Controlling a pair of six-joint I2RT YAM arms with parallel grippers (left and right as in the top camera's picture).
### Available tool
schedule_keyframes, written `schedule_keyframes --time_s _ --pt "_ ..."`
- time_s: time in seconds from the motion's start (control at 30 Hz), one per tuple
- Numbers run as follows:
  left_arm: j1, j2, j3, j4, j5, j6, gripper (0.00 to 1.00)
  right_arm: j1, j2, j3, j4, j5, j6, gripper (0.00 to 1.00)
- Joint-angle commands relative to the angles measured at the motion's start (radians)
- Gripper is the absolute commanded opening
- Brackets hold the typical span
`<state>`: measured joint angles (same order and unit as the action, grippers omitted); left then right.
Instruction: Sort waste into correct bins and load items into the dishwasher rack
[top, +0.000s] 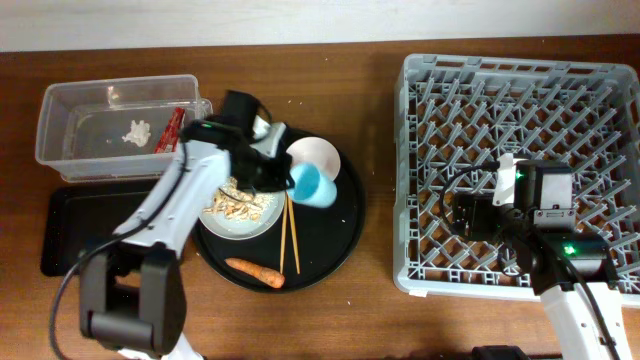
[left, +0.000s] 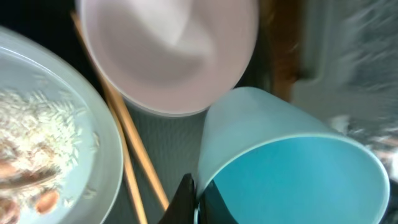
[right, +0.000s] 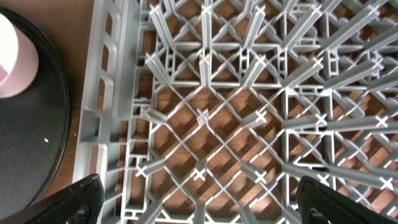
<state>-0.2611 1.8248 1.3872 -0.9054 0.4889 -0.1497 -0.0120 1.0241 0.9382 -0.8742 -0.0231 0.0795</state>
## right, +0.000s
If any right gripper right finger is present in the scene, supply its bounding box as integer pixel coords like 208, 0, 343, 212
297, 176, 397, 224

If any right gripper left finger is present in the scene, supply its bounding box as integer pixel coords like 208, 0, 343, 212
1, 174, 104, 224

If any grey dishwasher rack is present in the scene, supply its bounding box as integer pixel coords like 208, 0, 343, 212
73, 0, 397, 223

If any round black serving tray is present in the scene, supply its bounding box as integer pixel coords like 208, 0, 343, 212
1, 6, 71, 218

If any white pink bowl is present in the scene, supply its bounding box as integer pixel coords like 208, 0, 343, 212
1, 14, 39, 98

